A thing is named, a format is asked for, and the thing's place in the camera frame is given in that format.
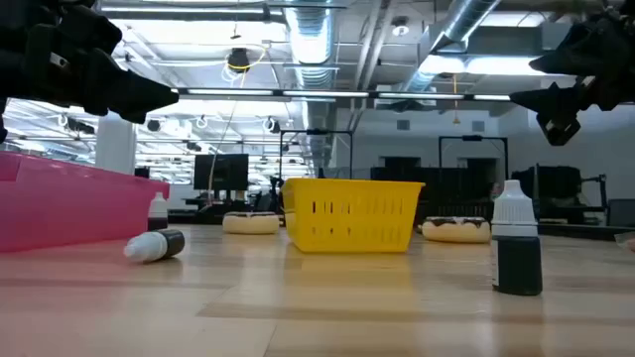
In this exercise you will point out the black ceiling camera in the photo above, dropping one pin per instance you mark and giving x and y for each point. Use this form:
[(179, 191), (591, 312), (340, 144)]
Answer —
[(238, 59)]

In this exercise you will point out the black gantry frame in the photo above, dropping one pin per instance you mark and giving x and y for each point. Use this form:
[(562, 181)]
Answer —
[(315, 132), (472, 138)]

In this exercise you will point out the black robot workstation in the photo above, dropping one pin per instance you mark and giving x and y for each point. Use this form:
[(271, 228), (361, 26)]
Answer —
[(550, 186)]

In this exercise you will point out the round ceiling detector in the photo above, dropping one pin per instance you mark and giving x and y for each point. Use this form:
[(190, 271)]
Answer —
[(400, 27)]

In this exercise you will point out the black computer monitor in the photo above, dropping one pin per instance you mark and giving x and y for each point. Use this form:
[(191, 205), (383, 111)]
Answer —
[(220, 171)]

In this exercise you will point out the pink plastic bin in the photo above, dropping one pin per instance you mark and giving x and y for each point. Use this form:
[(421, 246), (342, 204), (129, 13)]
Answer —
[(74, 208)]

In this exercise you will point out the small dark bottle white cap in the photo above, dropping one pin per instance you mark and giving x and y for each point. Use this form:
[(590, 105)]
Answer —
[(149, 246), (518, 263), (158, 205)]

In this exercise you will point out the long LED light bar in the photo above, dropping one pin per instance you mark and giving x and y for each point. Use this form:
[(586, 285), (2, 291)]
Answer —
[(322, 93)]

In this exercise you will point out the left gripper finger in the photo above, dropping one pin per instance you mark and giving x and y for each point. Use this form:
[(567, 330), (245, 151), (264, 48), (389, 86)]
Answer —
[(91, 32), (129, 94)]

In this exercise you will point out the black slotted plastic tray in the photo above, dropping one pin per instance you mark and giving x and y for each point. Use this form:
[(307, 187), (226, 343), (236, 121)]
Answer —
[(446, 208)]

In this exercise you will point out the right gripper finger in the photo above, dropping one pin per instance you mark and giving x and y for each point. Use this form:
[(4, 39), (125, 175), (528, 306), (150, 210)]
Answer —
[(555, 99), (575, 54)]

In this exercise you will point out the yellow slotted plastic basket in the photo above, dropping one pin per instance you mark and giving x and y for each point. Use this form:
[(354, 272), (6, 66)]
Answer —
[(357, 191)]

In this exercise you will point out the white round column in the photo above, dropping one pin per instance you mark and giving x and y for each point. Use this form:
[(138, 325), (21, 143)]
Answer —
[(115, 149)]

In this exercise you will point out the silver slanted ventilation duct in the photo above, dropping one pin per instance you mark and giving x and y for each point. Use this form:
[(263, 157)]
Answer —
[(466, 20)]

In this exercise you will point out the black metal table frame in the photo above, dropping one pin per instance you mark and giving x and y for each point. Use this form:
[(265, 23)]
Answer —
[(585, 231)]

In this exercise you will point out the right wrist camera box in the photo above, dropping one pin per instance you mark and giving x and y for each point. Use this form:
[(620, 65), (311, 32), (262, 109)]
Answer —
[(559, 130)]

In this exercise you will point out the grey box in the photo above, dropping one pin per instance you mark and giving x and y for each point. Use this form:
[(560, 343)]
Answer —
[(622, 213)]

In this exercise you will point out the silver ribbed ventilation duct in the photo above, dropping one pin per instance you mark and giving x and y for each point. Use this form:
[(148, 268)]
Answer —
[(310, 39)]

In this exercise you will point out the chocolate frosted toy donut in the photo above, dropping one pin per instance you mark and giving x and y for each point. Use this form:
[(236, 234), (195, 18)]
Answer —
[(250, 225), (454, 233)]

